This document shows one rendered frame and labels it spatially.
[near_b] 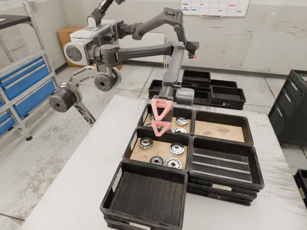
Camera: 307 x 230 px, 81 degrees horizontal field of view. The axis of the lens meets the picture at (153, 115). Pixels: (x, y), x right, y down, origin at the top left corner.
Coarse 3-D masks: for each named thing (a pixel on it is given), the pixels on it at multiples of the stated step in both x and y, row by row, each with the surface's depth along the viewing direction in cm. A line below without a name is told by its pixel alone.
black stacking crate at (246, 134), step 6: (198, 114) 147; (204, 114) 146; (210, 114) 144; (216, 114) 143; (198, 120) 151; (204, 120) 150; (210, 120) 148; (216, 120) 147; (222, 120) 145; (228, 120) 144; (234, 120) 143; (240, 120) 141; (240, 126) 145; (246, 126) 134; (246, 132) 132; (246, 138) 130
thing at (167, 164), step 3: (168, 159) 117; (171, 159) 117; (174, 159) 117; (177, 159) 117; (168, 162) 115; (177, 162) 115; (180, 162) 115; (165, 165) 113; (168, 165) 113; (177, 165) 113; (180, 165) 113; (180, 168) 112
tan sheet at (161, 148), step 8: (136, 144) 131; (160, 144) 131; (168, 144) 131; (136, 152) 125; (144, 152) 125; (152, 152) 125; (160, 152) 125; (168, 152) 125; (184, 152) 125; (144, 160) 120; (184, 160) 120; (184, 168) 115
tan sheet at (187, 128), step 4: (148, 116) 155; (148, 120) 151; (172, 120) 151; (188, 120) 151; (144, 124) 148; (172, 124) 148; (188, 124) 148; (172, 128) 144; (184, 128) 144; (188, 128) 144; (188, 132) 140
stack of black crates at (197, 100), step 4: (196, 92) 254; (200, 92) 252; (204, 92) 251; (208, 92) 250; (196, 96) 258; (200, 96) 256; (204, 96) 255; (208, 96) 242; (196, 100) 253; (200, 100) 253; (204, 100) 253; (208, 100) 235; (196, 104) 232; (200, 104) 231; (204, 104) 230; (208, 104) 228
